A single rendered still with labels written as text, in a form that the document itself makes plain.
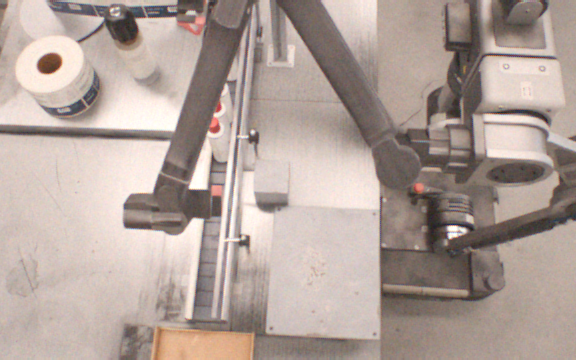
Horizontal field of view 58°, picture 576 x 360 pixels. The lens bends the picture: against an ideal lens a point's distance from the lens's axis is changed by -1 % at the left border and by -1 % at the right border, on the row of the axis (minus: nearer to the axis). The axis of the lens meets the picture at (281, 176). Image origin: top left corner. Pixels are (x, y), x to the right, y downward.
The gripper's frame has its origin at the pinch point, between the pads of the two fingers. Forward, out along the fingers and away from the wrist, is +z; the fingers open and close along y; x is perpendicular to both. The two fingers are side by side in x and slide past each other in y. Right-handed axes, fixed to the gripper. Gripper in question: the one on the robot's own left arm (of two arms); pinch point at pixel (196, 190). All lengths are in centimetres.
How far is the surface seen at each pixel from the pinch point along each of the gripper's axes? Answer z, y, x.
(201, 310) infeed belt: 8.4, 1.7, 36.2
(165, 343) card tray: 6.3, 11.2, 45.7
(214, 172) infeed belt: 33.6, 2.9, 5.6
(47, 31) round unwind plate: 61, 65, -32
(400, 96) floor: 155, -67, -2
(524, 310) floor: 91, -117, 78
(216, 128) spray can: 21.2, -0.4, -10.1
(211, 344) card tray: 6.9, -1.2, 45.3
